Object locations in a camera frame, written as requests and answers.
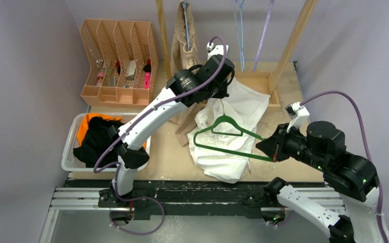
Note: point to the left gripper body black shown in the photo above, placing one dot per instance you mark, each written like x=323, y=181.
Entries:
x=219, y=91

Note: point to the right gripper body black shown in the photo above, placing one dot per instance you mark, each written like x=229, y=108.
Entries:
x=291, y=144

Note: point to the green hanger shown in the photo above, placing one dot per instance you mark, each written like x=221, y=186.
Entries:
x=233, y=130

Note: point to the light blue hanger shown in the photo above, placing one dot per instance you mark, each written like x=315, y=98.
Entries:
x=238, y=16

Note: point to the white shorts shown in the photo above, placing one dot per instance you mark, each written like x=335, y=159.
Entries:
x=224, y=167

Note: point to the lilac plastic hanger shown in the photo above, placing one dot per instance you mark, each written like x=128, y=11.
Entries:
x=265, y=28

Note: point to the black shorts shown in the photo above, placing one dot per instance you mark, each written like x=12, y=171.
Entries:
x=88, y=158

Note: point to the orange shorts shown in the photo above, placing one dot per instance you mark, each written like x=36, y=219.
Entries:
x=93, y=132

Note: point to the white plastic perforated basket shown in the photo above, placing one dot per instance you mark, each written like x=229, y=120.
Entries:
x=69, y=162

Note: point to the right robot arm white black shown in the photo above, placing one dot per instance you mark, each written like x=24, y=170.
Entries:
x=353, y=177

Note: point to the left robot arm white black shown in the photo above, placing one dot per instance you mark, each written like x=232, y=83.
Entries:
x=186, y=88

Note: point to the beige shorts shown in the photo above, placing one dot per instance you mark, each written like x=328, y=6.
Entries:
x=181, y=58

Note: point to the pink marker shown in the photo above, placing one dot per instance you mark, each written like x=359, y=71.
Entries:
x=147, y=76

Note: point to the white small box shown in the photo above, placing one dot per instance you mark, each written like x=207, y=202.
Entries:
x=131, y=70

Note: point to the peach plastic file organizer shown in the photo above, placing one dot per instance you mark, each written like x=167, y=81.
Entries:
x=110, y=45

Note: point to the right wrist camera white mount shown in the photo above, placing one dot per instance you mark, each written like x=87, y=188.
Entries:
x=298, y=113

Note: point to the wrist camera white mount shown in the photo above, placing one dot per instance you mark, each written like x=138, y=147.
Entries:
x=213, y=49
x=298, y=113

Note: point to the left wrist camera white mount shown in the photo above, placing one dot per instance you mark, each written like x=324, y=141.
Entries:
x=213, y=49

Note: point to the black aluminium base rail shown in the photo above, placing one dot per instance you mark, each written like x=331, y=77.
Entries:
x=178, y=198

